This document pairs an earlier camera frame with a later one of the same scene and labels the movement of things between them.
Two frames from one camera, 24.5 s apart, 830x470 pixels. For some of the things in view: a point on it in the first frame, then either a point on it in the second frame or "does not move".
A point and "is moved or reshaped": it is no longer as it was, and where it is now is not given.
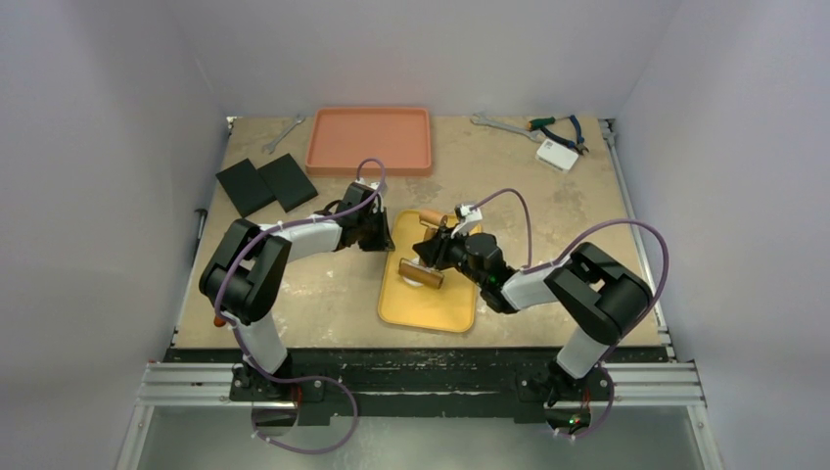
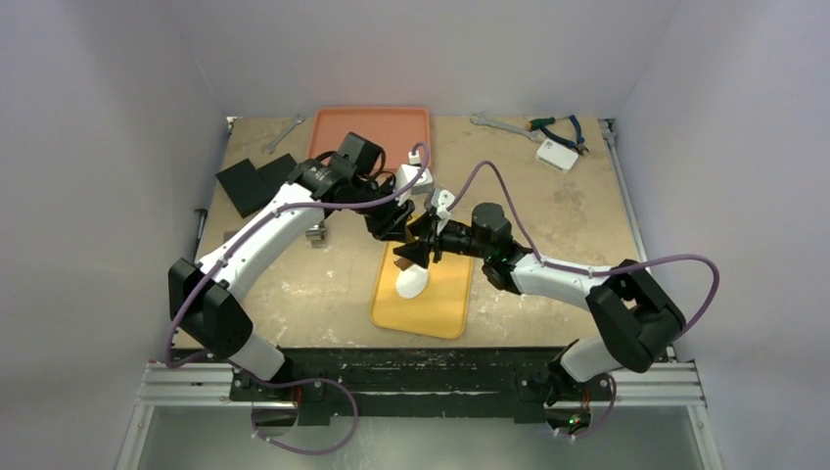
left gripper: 383,243 to 391,225
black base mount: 419,382 does not move
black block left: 246,187 does not move
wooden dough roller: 417,271 to 402,262
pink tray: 341,138 does not move
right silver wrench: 480,119 does not move
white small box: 557,155 does not move
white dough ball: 413,282 is moved or reshaped
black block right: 287,182 does not move
